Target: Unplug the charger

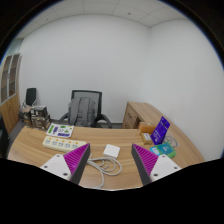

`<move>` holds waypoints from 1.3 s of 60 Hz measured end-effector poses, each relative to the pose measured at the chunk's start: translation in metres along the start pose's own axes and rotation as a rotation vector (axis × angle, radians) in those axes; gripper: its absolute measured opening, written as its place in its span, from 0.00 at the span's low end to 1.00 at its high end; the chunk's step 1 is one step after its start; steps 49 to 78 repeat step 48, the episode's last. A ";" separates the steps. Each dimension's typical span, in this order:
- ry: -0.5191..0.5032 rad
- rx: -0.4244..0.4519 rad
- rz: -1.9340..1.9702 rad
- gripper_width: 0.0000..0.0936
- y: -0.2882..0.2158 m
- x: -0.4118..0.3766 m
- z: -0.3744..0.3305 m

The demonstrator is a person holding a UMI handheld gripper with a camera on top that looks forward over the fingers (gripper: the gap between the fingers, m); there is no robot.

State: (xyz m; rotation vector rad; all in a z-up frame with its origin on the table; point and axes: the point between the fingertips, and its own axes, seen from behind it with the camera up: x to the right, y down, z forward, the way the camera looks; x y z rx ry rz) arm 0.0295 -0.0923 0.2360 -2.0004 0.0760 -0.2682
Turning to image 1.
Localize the cream power strip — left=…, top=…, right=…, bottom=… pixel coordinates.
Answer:
left=42, top=135, right=88, bottom=154

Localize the large black cardboard box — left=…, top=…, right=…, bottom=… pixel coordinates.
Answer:
left=30, top=114, right=52, bottom=131

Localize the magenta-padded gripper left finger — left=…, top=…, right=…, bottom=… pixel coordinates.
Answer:
left=39, top=142, right=92, bottom=186

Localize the teal green box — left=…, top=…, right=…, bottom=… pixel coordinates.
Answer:
left=155, top=142, right=177, bottom=159

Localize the black mesh office chair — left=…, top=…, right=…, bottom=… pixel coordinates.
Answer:
left=58, top=89, right=114, bottom=129

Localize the narrow black cardboard box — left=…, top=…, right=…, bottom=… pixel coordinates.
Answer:
left=21, top=108, right=33, bottom=127

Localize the grey backpack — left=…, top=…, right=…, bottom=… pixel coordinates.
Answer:
left=67, top=96, right=98, bottom=128

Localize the wooden side desk with drawers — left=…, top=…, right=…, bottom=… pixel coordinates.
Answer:
left=122, top=101, right=161, bottom=130

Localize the wooden shelf cabinet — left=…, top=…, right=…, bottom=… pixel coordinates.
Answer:
left=0, top=53, right=23, bottom=134

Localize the dark office chair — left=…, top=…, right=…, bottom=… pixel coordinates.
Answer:
left=0, top=114, right=11, bottom=158

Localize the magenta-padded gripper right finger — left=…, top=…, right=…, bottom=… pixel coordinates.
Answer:
left=130, top=143, right=182, bottom=187

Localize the small black chair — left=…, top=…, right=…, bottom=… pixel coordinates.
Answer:
left=21, top=87, right=38, bottom=109

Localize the tan box with white label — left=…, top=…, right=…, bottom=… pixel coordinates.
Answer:
left=139, top=132, right=154, bottom=145

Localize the purple standing package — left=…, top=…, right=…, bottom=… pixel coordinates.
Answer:
left=149, top=115, right=171, bottom=146

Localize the printed paper sheet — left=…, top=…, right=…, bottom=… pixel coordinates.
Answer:
left=45, top=122, right=75, bottom=138

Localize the orange box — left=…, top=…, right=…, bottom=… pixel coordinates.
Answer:
left=137, top=121, right=158, bottom=135

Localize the small blue box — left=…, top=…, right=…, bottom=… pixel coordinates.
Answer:
left=149, top=145, right=163, bottom=157

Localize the white power cable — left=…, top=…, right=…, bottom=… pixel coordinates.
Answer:
left=86, top=156, right=123, bottom=189

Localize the white charger block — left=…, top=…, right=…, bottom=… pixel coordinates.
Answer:
left=102, top=143, right=121, bottom=160

